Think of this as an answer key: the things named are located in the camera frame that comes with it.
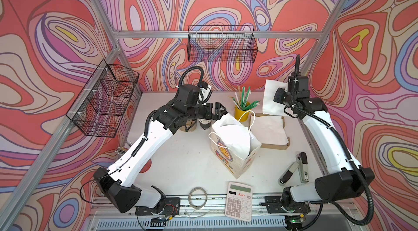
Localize bundle of wrapped straws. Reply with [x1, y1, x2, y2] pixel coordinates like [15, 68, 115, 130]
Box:
[232, 86, 261, 111]

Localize aluminium frame rail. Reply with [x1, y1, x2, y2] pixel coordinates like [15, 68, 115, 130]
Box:
[112, 30, 324, 39]

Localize white desk calculator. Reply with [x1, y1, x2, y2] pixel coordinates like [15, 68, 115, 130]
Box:
[224, 182, 253, 222]

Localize cup of coloured pencils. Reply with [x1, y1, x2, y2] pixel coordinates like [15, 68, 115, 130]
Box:
[117, 145, 152, 173]

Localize black wire basket back wall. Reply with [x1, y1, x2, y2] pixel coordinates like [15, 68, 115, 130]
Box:
[187, 25, 259, 63]

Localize brown napkin holder box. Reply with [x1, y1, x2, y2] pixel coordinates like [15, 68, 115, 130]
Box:
[249, 112, 291, 150]

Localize black wire basket left wall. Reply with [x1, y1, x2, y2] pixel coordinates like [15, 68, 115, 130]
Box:
[66, 60, 139, 138]

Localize black wire basket wall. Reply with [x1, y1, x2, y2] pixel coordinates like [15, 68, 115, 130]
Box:
[187, 25, 259, 63]
[66, 60, 139, 138]

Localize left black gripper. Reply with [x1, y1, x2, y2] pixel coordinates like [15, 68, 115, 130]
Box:
[185, 102, 228, 122]

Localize yellow metal bucket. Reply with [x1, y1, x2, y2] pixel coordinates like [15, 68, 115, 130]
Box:
[234, 106, 251, 123]

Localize silver black stapler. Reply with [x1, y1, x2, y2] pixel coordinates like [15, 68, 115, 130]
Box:
[278, 152, 309, 186]

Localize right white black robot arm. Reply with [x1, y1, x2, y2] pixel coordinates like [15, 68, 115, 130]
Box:
[273, 71, 375, 226]

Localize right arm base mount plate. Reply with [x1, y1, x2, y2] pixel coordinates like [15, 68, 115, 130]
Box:
[259, 196, 311, 214]

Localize white paper napkins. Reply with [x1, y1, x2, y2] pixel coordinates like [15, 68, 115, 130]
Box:
[250, 115, 290, 147]

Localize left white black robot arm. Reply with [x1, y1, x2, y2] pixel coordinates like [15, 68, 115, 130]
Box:
[93, 82, 227, 213]

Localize white paper takeout bag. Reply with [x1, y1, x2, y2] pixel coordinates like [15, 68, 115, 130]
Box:
[208, 113, 262, 179]

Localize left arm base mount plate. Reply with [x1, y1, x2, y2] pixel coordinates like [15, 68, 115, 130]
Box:
[135, 197, 181, 217]

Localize stack of paper coffee cups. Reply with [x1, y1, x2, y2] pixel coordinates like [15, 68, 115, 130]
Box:
[198, 119, 212, 130]

